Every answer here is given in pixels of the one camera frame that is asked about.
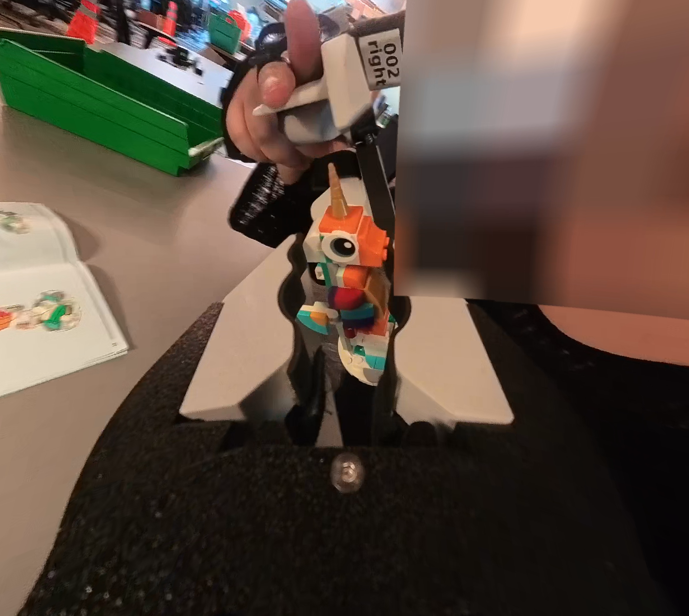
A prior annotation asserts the green basket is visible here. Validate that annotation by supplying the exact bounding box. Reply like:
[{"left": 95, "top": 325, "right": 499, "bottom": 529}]
[{"left": 207, "top": 10, "right": 241, "bottom": 55}]

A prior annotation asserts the long green storage crate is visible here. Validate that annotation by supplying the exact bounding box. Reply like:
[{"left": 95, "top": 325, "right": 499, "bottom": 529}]
[{"left": 0, "top": 27, "right": 225, "bottom": 177}]

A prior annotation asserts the person's right hand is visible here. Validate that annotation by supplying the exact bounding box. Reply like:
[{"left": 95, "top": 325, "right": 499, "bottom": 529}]
[{"left": 225, "top": 0, "right": 348, "bottom": 184}]

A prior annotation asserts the orange lego seahorse model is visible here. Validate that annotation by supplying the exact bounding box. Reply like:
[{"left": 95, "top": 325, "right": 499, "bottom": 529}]
[{"left": 296, "top": 164, "right": 399, "bottom": 386}]

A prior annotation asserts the open instruction booklet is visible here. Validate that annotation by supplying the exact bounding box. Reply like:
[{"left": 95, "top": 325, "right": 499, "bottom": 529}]
[{"left": 0, "top": 202, "right": 130, "bottom": 397}]

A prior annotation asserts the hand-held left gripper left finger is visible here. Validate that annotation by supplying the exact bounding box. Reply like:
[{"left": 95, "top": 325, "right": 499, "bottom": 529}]
[{"left": 179, "top": 234, "right": 326, "bottom": 446}]

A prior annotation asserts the person's torso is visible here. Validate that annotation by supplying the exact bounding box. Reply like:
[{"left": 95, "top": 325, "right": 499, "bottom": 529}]
[{"left": 468, "top": 298, "right": 689, "bottom": 616}]

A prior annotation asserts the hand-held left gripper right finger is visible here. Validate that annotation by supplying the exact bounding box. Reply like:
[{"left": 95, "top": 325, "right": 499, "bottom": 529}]
[{"left": 371, "top": 297, "right": 516, "bottom": 446}]

